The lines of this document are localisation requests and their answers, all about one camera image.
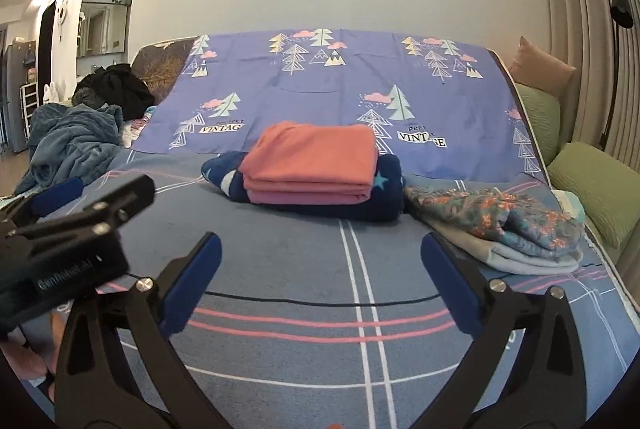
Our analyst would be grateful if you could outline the brown patterned cushion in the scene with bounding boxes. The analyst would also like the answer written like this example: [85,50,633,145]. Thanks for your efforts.
[131,36,196,104]

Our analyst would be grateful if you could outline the blue striped blanket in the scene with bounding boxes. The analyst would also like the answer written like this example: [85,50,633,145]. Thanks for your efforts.
[19,150,640,429]

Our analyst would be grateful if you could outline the black clothing pile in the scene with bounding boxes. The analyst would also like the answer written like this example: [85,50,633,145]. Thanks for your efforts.
[72,63,155,122]

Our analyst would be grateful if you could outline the purple tree-pattern bedsheet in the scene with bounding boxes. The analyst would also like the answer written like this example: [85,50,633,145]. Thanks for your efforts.
[134,28,547,182]

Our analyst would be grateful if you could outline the floral folded garment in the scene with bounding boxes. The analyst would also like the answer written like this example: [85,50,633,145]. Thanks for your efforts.
[405,186,585,275]

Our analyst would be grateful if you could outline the pink knitted cloth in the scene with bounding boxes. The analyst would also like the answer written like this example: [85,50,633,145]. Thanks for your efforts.
[239,122,378,205]

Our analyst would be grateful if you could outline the teal fleece blanket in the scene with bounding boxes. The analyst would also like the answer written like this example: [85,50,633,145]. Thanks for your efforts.
[14,103,124,195]

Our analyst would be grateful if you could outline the navy star folded garment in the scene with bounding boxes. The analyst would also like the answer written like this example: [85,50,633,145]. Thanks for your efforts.
[201,151,405,222]

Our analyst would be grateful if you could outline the black wall lamp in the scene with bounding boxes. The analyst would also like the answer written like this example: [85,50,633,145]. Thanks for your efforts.
[600,0,634,151]

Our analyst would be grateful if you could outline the green pillow upper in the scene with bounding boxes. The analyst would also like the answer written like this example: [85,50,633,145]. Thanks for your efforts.
[548,142,639,249]

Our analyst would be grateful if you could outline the left hand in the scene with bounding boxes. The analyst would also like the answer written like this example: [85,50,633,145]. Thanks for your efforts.
[1,310,65,381]

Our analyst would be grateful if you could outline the green pillow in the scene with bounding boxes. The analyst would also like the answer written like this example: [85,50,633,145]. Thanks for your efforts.
[516,84,561,166]
[548,142,639,249]

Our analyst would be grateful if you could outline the green pillow lower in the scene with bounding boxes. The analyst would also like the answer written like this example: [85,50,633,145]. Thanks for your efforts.
[516,84,561,166]

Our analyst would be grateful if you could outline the peach pillow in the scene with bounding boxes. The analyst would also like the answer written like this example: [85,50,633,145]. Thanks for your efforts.
[509,36,576,99]

